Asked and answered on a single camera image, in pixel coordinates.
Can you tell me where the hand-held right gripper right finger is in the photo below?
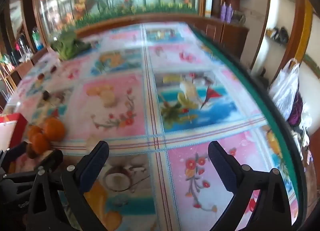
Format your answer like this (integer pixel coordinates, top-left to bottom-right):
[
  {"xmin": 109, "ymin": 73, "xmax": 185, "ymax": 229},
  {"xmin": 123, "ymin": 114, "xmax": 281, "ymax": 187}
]
[{"xmin": 207, "ymin": 141, "xmax": 293, "ymax": 231}]

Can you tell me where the white plastic bag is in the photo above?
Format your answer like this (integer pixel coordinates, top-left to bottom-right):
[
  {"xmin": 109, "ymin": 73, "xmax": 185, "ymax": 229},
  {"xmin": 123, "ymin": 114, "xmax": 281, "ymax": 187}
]
[{"xmin": 269, "ymin": 59, "xmax": 300, "ymax": 122}]

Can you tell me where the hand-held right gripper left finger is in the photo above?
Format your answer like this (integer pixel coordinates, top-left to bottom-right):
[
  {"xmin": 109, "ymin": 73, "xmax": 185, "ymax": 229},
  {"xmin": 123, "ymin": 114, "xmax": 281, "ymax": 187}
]
[{"xmin": 27, "ymin": 141, "xmax": 110, "ymax": 231}]

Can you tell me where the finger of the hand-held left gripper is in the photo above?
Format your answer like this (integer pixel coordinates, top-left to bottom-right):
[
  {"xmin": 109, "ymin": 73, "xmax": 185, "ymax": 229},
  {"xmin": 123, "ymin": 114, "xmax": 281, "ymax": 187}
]
[
  {"xmin": 0, "ymin": 142, "xmax": 28, "ymax": 172},
  {"xmin": 4, "ymin": 149, "xmax": 63, "ymax": 178}
]

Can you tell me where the orange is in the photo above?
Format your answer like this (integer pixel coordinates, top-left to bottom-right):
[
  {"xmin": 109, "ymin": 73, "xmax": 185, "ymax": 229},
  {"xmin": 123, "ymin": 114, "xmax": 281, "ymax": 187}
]
[
  {"xmin": 42, "ymin": 117, "xmax": 66, "ymax": 142},
  {"xmin": 27, "ymin": 125, "xmax": 43, "ymax": 139},
  {"xmin": 31, "ymin": 132, "xmax": 52, "ymax": 155}
]

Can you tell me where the broccoli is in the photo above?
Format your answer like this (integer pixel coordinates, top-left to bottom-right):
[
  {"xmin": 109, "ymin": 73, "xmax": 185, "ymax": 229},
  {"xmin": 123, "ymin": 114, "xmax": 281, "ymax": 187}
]
[{"xmin": 50, "ymin": 30, "xmax": 92, "ymax": 60}]

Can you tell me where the fruit printed tablecloth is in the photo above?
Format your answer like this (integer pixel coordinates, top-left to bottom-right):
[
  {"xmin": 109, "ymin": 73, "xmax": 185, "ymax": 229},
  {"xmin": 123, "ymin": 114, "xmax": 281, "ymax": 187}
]
[{"xmin": 0, "ymin": 23, "xmax": 300, "ymax": 231}]

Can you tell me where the white board with red border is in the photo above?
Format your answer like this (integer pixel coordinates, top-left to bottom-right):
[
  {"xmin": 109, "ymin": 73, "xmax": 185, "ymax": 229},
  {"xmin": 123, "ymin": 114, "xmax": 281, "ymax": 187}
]
[{"xmin": 0, "ymin": 112, "xmax": 28, "ymax": 152}]

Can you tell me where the purple cloth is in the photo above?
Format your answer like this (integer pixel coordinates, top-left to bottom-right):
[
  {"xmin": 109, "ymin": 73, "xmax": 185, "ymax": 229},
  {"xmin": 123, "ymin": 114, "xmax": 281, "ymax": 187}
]
[{"xmin": 287, "ymin": 91, "xmax": 304, "ymax": 125}]

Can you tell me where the green plastic bottle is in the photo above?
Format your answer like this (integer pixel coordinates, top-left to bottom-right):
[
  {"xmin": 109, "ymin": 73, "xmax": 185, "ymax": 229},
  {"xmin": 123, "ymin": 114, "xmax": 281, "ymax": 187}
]
[{"xmin": 32, "ymin": 28, "xmax": 43, "ymax": 51}]

